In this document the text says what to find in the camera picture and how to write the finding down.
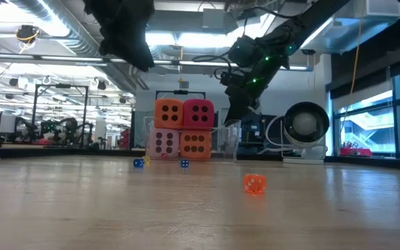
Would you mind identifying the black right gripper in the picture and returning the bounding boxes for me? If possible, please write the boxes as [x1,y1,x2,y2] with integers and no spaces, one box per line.
[219,58,281,126]

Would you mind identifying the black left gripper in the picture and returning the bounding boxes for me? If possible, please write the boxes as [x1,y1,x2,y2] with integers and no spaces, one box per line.
[83,0,156,73]

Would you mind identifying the large magenta foam die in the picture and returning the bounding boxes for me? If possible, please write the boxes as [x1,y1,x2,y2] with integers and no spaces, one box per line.
[183,98,216,131]

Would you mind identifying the large orange foam die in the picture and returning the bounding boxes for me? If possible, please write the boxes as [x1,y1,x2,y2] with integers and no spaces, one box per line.
[153,97,185,131]
[179,128,213,161]

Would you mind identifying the small orange translucent die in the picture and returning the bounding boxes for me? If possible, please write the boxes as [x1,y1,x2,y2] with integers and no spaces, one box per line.
[243,173,267,196]

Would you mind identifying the large pink foam die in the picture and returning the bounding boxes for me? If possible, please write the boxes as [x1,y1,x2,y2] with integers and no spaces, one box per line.
[146,128,181,160]

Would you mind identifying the clear plastic bin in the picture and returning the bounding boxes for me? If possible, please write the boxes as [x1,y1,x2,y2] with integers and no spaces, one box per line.
[144,116,242,162]

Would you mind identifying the black and white fan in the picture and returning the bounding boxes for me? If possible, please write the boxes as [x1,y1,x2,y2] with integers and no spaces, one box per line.
[282,101,331,165]

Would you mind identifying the grey ceiling air unit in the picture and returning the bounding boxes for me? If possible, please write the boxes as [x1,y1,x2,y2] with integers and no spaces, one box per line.
[202,8,226,31]

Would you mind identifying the long ceiling light bar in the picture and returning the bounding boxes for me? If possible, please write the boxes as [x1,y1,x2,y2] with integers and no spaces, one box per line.
[0,51,315,72]

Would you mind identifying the red tray by window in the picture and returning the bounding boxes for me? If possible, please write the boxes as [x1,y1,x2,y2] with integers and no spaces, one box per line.
[339,147,373,158]

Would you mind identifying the white fan cable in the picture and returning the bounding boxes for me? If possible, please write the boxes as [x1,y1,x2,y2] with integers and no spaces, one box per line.
[257,114,292,156]

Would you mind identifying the black gantry frame with camera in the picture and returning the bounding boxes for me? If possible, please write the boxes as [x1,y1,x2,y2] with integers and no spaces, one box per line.
[155,90,207,101]

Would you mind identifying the black metal frame stand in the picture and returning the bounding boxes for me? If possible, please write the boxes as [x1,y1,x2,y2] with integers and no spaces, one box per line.
[34,83,90,149]

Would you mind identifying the hanging yellow cable reel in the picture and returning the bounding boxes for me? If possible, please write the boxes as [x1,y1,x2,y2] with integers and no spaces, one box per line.
[15,24,41,54]

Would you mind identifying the hanging yellow cord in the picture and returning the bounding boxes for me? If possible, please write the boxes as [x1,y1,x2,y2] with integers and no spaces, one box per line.
[349,19,363,95]

